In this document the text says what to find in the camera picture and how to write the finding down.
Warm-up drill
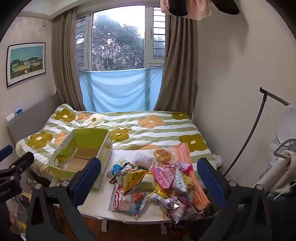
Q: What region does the gold snack packet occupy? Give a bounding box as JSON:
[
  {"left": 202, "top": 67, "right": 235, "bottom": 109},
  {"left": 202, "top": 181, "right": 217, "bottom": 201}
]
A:
[{"left": 147, "top": 185, "right": 170, "bottom": 201}]

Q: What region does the white cartoon print packet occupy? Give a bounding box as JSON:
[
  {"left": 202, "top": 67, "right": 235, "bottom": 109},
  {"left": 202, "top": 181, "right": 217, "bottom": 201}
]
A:
[{"left": 157, "top": 196, "right": 201, "bottom": 224}]

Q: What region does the clear waffle packet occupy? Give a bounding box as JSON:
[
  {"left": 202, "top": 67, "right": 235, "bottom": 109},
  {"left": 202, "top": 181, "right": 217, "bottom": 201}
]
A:
[{"left": 153, "top": 147, "right": 174, "bottom": 163}]

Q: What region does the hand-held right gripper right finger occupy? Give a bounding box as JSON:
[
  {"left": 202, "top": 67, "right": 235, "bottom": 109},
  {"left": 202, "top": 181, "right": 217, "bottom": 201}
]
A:
[{"left": 196, "top": 158, "right": 271, "bottom": 241}]

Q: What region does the yellow snack packet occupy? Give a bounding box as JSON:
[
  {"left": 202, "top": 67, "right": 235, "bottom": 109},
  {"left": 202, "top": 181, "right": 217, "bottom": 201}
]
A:
[{"left": 121, "top": 170, "right": 149, "bottom": 195}]

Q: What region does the light blue cloth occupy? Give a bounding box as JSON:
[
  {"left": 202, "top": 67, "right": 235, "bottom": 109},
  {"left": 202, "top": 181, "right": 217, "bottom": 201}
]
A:
[{"left": 79, "top": 66, "right": 163, "bottom": 113}]

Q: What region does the black lamp pole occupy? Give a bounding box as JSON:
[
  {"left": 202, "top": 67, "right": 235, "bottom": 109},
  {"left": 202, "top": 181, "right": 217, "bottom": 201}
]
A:
[{"left": 223, "top": 87, "right": 291, "bottom": 177}]

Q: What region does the green yellow cardboard box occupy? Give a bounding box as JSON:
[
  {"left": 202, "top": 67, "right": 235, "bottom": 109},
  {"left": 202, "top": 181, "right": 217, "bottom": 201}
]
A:
[{"left": 46, "top": 128, "right": 113, "bottom": 189}]

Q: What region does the grey white snack packet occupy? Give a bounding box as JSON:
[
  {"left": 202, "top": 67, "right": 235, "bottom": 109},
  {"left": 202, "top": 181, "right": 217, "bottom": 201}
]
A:
[{"left": 134, "top": 152, "right": 154, "bottom": 168}]

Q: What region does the pink strawberry snack packet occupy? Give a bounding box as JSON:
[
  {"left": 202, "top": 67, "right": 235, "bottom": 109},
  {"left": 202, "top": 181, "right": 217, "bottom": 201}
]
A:
[{"left": 170, "top": 161, "right": 194, "bottom": 174}]

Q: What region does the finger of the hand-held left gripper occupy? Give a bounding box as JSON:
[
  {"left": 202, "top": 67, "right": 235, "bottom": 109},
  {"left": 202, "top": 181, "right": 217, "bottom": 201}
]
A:
[
  {"left": 0, "top": 145, "right": 13, "bottom": 161},
  {"left": 0, "top": 152, "right": 35, "bottom": 180}
]

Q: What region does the framed wall picture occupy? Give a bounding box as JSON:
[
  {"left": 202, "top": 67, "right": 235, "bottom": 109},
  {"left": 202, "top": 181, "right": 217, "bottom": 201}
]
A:
[{"left": 6, "top": 42, "right": 46, "bottom": 88}]

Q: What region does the orange towel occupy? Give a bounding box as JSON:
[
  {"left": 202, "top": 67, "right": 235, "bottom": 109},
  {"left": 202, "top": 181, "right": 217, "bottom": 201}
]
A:
[{"left": 171, "top": 142, "right": 211, "bottom": 212}]

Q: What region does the floral striped blanket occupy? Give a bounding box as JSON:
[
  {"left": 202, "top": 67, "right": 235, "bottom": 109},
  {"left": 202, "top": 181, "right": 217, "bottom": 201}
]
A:
[{"left": 15, "top": 103, "right": 214, "bottom": 177}]

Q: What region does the white fan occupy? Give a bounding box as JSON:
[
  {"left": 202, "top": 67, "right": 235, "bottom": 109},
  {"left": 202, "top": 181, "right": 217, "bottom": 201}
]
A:
[{"left": 273, "top": 104, "right": 296, "bottom": 164}]

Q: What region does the light blue triangular packet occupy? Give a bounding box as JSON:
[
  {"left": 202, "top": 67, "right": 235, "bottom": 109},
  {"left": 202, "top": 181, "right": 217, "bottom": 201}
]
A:
[{"left": 173, "top": 168, "right": 194, "bottom": 194}]

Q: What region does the window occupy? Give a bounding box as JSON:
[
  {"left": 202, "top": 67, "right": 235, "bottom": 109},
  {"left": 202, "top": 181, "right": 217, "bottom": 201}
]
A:
[{"left": 75, "top": 4, "right": 167, "bottom": 71}]

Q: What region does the pink marshmallow packet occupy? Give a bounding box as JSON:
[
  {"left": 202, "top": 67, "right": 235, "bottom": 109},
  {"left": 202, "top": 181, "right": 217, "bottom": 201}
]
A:
[{"left": 151, "top": 166, "right": 176, "bottom": 189}]

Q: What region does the grey headboard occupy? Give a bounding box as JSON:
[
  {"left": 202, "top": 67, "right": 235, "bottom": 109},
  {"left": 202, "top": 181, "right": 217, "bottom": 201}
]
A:
[{"left": 7, "top": 94, "right": 61, "bottom": 149}]

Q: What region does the brown curtain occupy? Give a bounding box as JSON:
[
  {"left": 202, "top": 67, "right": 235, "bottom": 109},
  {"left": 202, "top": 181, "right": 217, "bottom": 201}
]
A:
[
  {"left": 51, "top": 9, "right": 85, "bottom": 111},
  {"left": 154, "top": 14, "right": 199, "bottom": 120}
]

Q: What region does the pink hanging garment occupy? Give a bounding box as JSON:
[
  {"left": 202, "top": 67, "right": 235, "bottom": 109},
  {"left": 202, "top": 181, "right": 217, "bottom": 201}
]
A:
[{"left": 160, "top": 0, "right": 212, "bottom": 20}]

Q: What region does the white blue snack packet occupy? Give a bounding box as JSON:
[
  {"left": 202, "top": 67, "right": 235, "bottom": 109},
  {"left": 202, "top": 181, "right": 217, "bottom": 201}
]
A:
[{"left": 107, "top": 158, "right": 130, "bottom": 179}]

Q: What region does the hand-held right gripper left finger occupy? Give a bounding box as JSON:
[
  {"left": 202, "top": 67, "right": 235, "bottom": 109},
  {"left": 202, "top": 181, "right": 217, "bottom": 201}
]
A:
[{"left": 26, "top": 158, "right": 102, "bottom": 241}]

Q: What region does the black hanging garment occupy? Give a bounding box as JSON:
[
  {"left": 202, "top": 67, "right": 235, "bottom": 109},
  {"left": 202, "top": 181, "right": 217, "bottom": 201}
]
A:
[{"left": 168, "top": 0, "right": 188, "bottom": 16}]

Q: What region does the red white snack packet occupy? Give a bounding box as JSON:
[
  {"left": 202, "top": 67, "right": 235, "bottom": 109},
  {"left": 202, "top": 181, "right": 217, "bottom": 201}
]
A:
[{"left": 109, "top": 184, "right": 148, "bottom": 220}]

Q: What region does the pale yellow bread packet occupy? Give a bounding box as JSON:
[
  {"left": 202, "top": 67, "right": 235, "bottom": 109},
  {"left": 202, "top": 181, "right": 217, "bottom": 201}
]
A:
[{"left": 137, "top": 174, "right": 158, "bottom": 192}]

